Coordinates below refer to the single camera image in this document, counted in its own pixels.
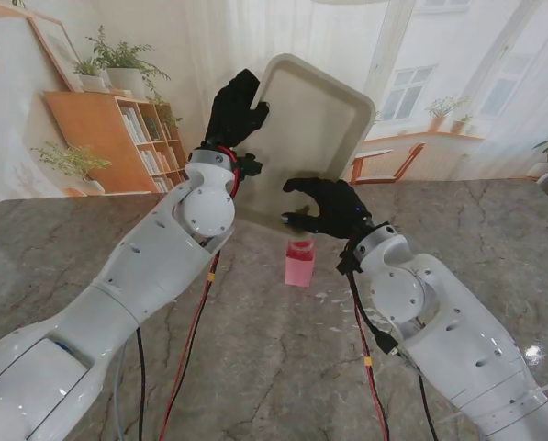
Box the wooden dining table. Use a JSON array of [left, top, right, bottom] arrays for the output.
[[350, 149, 394, 185]]

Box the leaning wooden picture frame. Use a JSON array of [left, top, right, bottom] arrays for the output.
[[27, 16, 86, 94]]

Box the large plant white pot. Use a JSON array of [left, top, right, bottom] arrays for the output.
[[85, 25, 173, 100]]

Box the cream baking tray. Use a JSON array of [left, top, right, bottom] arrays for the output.
[[236, 53, 376, 238]]

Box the trailing ivy plant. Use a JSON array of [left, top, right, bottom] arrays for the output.
[[147, 94, 184, 132]]

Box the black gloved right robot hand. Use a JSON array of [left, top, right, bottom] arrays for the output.
[[280, 177, 374, 240]]

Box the red black left arm cable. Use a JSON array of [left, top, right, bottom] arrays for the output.
[[115, 146, 240, 441]]

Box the red black arm cable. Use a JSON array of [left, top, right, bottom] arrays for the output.
[[115, 146, 240, 441], [341, 256, 440, 441]]

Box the small plant terracotta pot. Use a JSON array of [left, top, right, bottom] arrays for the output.
[[451, 114, 475, 136]]

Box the wooden bookshelf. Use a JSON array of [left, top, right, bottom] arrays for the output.
[[42, 90, 192, 194]]

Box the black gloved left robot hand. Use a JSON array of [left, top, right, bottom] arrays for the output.
[[205, 68, 271, 151]]

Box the bushy plant terracotta pot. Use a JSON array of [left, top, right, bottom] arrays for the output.
[[424, 95, 471, 134]]

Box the square pink jar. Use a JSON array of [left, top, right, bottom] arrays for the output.
[[285, 238, 317, 288]]

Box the red black right arm cable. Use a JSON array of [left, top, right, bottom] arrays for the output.
[[341, 256, 440, 441]]

